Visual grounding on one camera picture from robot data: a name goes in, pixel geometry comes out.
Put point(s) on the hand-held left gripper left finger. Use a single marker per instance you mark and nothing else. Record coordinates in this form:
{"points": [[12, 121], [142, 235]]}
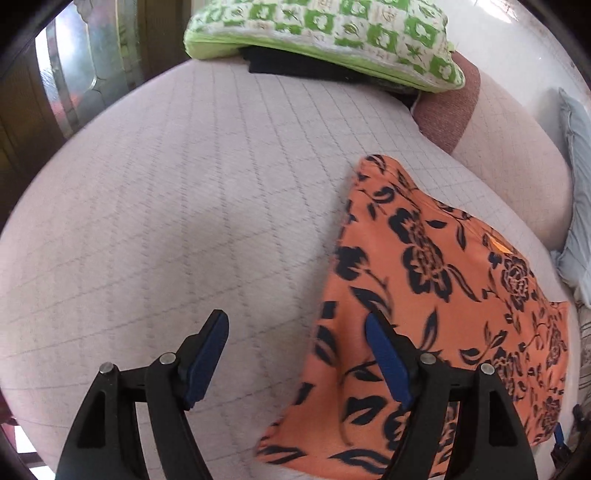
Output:
{"points": [[205, 364]]}

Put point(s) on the pink quilted mattress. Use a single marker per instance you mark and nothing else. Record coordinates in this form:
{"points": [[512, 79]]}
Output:
{"points": [[161, 207]]}

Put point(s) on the light blue cloth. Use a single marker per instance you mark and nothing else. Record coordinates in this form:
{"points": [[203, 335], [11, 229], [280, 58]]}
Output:
{"points": [[579, 184]]}

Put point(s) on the orange black floral shirt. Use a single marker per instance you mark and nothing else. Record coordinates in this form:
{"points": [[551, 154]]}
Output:
{"points": [[415, 277]]}

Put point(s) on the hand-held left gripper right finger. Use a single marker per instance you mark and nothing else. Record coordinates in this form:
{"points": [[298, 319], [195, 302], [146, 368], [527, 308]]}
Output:
{"points": [[390, 364]]}

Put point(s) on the striped floral cushion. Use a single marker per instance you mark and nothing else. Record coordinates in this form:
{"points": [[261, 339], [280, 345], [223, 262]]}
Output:
{"points": [[585, 337]]}

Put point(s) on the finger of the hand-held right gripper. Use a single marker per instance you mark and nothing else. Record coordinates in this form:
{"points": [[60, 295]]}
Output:
{"points": [[559, 436]]}

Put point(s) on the dark folded cloth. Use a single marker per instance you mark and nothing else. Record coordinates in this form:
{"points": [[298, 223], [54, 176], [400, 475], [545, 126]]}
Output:
{"points": [[295, 64]]}

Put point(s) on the green white patterned pillow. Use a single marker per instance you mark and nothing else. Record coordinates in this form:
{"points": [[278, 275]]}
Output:
{"points": [[323, 27]]}

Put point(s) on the wooden door with patterned glass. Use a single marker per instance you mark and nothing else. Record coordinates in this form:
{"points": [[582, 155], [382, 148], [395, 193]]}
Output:
{"points": [[23, 120]]}

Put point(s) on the pink maroon quilted bolster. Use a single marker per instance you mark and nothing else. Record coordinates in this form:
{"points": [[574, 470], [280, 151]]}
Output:
{"points": [[508, 152]]}

